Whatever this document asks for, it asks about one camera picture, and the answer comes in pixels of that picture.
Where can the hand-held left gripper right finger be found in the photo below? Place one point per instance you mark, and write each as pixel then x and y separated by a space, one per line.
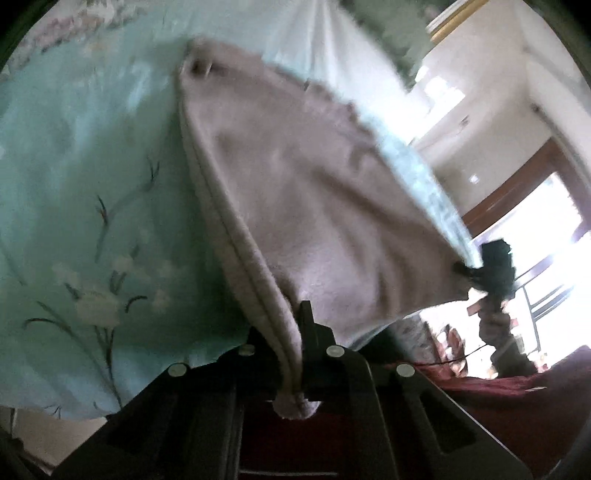
pixel 325 369

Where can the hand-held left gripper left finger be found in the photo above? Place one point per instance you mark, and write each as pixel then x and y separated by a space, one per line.
pixel 217 383

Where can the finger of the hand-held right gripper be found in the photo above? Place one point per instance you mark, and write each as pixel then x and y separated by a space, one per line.
pixel 465 271

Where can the grey knit garment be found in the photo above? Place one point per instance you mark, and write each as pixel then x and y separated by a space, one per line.
pixel 300 184

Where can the person's right hand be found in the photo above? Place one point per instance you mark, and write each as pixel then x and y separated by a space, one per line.
pixel 491 327

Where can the patterned cloth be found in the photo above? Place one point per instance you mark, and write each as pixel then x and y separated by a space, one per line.
pixel 422 344

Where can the dark red cloth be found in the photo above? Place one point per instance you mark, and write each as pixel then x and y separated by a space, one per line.
pixel 508 406

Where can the green pillow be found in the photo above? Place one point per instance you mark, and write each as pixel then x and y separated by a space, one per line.
pixel 392 32

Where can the teal floral bed sheet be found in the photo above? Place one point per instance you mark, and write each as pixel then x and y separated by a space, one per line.
pixel 92 161

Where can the wooden door frame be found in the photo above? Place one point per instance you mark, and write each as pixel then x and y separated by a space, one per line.
pixel 517 184

